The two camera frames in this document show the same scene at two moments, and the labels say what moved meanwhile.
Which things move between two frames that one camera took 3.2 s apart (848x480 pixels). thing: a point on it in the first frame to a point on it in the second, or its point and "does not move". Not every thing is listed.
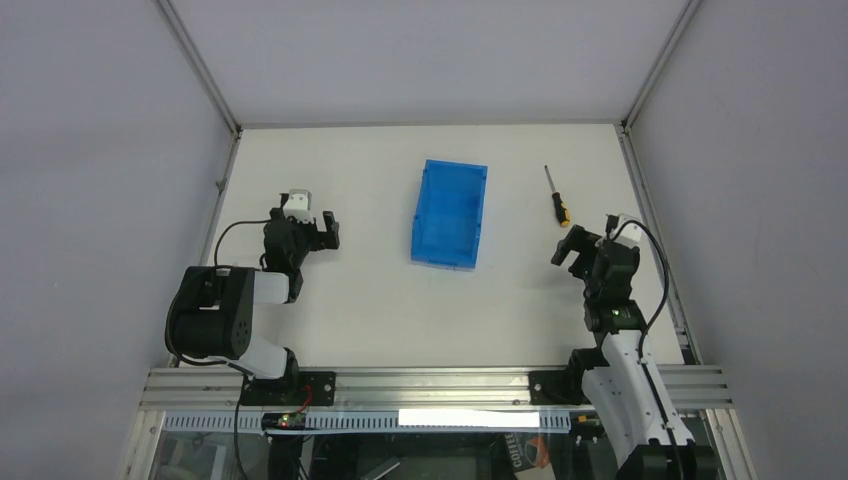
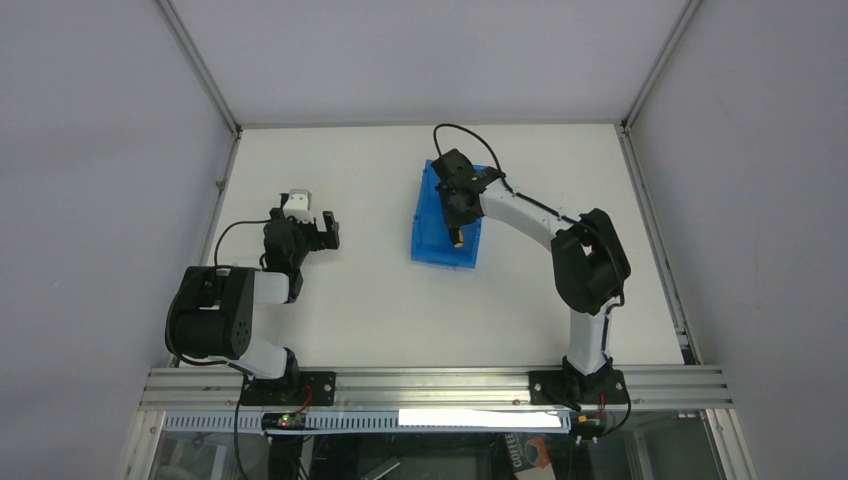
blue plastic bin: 450,214 does not move
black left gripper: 308,235 does not move
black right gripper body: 589,249 to 454,213
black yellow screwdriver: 562,211 to 457,237
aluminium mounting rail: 696,388 does not move
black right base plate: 557,387 does not move
